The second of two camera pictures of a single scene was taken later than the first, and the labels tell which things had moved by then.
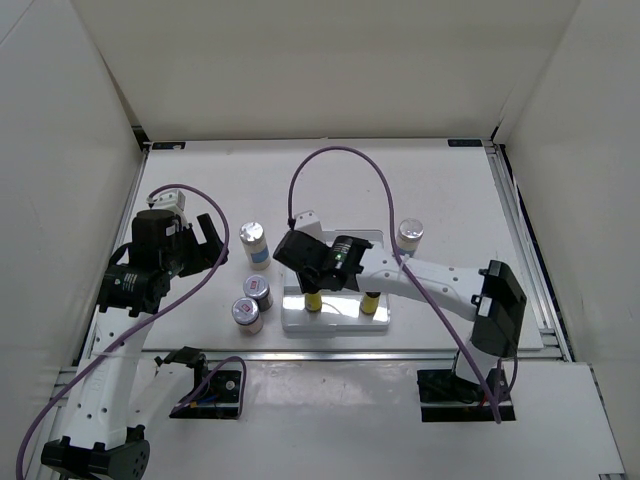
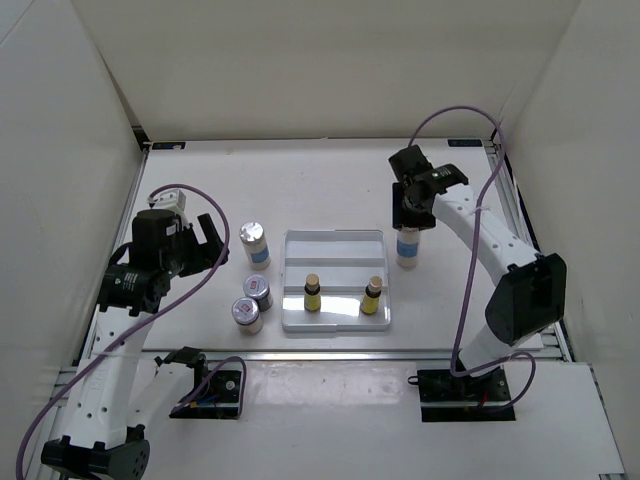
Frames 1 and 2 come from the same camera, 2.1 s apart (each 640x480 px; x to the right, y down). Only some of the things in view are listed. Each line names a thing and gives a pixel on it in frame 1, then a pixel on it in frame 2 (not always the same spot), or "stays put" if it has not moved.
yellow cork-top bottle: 313,302 stays put
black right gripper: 307,285 → 424,222
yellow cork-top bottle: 370,301 stays put
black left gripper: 204,254 stays put
